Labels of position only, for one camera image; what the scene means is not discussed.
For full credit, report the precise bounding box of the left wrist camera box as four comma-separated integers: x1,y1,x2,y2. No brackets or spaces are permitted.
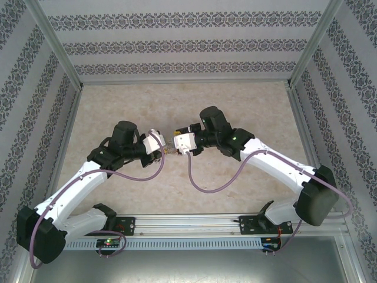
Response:
142,129,166,154

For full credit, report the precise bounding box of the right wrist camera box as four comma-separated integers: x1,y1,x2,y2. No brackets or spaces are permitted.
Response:
173,131,197,156

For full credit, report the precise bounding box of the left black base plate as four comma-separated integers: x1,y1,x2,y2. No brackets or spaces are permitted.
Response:
82,216,137,236

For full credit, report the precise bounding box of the aluminium mounting rail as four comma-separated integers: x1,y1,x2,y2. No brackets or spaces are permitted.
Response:
28,213,346,236

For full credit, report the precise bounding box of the aluminium back rail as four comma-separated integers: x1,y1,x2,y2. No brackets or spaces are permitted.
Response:
80,78,291,87

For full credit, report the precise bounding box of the small circuit board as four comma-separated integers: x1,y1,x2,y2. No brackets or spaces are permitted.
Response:
96,238,122,248
262,237,282,251

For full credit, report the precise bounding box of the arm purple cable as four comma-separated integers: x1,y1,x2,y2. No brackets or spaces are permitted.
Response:
29,131,166,269
187,150,354,256

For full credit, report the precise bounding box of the aluminium side rail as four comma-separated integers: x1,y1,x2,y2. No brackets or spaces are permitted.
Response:
41,88,83,213
287,87,335,213

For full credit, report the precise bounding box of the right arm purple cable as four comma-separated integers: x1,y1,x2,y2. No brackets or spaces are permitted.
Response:
187,150,354,256

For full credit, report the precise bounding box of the grey metal sheet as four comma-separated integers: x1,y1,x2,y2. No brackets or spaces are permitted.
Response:
28,249,359,283

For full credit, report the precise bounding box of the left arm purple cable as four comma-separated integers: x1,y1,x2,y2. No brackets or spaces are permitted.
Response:
29,131,166,269

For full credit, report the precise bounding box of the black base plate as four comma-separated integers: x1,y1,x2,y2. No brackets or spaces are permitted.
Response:
238,215,294,236
82,216,137,236

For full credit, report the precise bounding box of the right small circuit board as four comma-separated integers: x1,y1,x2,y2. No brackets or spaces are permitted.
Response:
262,237,282,251

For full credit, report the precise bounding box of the slotted grey cable duct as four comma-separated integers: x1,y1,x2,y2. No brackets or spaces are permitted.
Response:
39,238,263,251

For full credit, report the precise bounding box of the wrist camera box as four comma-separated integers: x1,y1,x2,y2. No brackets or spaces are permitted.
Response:
173,131,197,156
142,129,166,154

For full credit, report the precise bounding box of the left small circuit board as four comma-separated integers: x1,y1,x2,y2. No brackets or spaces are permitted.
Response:
96,238,122,248

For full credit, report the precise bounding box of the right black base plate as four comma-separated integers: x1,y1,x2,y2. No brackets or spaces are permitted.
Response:
238,215,294,236

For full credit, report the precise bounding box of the aluminium frame post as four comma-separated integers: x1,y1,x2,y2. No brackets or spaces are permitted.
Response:
286,0,345,88
22,0,84,90

